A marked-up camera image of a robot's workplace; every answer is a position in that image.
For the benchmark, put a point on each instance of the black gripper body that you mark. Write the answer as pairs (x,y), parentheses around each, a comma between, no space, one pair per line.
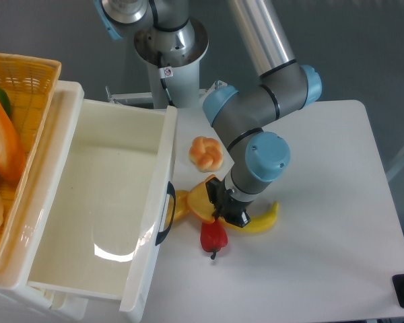
(229,206)

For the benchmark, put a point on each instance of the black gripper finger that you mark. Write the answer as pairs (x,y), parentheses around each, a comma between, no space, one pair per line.
(237,218)
(213,186)

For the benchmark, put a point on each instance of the toast bread slice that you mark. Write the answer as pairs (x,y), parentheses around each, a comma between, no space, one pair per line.
(199,204)

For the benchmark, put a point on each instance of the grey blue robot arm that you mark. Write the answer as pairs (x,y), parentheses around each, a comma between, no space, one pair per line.
(259,157)

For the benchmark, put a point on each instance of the knotted bread roll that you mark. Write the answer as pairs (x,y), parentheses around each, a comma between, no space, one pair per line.
(206,154)

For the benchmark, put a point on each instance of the yellow banana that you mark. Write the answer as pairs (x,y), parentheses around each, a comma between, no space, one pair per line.
(258,223)

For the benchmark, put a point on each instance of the red bell pepper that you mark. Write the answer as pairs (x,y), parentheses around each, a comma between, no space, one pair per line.
(213,238)

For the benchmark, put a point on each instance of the yellow bell pepper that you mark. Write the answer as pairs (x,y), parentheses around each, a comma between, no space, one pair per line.
(181,209)

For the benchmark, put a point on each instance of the white plastic drawer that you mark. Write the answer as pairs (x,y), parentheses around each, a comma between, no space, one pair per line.
(107,219)

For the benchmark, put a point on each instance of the white drawer cabinet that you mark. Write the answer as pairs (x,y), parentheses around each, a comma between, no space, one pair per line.
(20,302)

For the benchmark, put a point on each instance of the orange baguette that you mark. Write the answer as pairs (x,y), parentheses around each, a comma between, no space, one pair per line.
(12,154)

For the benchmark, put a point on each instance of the orange woven basket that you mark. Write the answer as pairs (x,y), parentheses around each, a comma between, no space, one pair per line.
(30,83)

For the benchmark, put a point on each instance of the green pepper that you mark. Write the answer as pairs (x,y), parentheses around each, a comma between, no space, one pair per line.
(5,102)

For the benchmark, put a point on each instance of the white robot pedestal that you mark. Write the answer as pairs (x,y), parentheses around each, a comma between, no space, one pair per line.
(172,61)

